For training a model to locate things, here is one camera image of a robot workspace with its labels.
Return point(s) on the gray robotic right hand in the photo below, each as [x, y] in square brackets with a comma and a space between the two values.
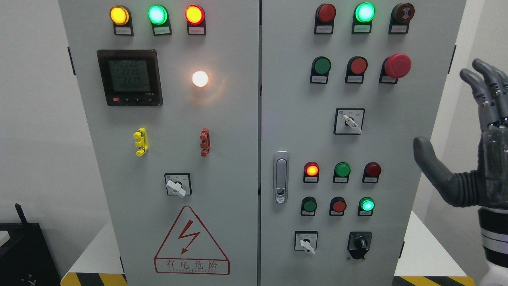
[487, 185]

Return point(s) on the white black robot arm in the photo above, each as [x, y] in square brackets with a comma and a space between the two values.
[494, 234]

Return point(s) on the green lit push button lower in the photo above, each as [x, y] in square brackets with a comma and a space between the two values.
[366, 206]

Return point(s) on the green indicator middle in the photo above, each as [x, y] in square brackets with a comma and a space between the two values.
[341, 173]

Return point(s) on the red emergency stop button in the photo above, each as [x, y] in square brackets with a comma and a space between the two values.
[395, 67]

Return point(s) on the red push button lower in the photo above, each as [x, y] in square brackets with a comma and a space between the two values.
[337, 206]

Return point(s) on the red push button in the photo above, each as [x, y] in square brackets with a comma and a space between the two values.
[337, 206]
[355, 71]

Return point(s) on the gray cabinet right door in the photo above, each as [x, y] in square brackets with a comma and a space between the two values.
[299, 117]

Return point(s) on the gray cabinet door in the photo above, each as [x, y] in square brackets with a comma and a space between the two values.
[299, 117]
[225, 182]

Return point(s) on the red lit indicator middle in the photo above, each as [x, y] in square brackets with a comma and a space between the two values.
[311, 172]

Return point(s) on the red push button upper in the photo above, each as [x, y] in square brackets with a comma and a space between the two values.
[355, 71]

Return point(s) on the dark red buzzer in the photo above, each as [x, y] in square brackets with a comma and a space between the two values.
[401, 16]

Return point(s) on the green push button upper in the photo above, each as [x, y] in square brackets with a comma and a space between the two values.
[320, 69]

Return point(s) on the green lit indicator top right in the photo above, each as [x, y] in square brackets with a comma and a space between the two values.
[363, 17]

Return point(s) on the red indicator light top right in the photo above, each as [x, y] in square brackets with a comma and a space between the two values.
[324, 19]

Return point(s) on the red terminal clip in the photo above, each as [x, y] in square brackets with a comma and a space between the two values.
[205, 142]

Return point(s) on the electric danger warning sticker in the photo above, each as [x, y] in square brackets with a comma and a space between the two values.
[189, 248]

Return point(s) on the white glowing lamp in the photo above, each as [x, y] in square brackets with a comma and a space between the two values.
[200, 79]

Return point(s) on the gray cabinet left door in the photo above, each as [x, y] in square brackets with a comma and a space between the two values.
[225, 182]

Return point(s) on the red lit indicator light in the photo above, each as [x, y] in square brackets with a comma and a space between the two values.
[196, 21]

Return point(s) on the yellow terminal clip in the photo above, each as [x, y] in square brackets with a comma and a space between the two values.
[141, 141]

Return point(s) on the green indicator light left door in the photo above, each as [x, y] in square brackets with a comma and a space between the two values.
[159, 19]

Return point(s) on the digital power meter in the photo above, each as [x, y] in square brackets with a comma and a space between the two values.
[130, 77]

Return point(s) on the yellow indicator light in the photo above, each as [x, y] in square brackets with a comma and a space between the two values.
[122, 20]

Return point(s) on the black box with antenna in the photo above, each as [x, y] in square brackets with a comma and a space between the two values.
[25, 259]

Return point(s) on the black key selector switch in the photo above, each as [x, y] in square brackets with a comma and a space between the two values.
[359, 243]

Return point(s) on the silver door handle lock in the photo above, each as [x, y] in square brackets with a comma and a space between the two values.
[280, 168]

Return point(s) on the left door gray rotary switch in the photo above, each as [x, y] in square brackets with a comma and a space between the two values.
[178, 184]

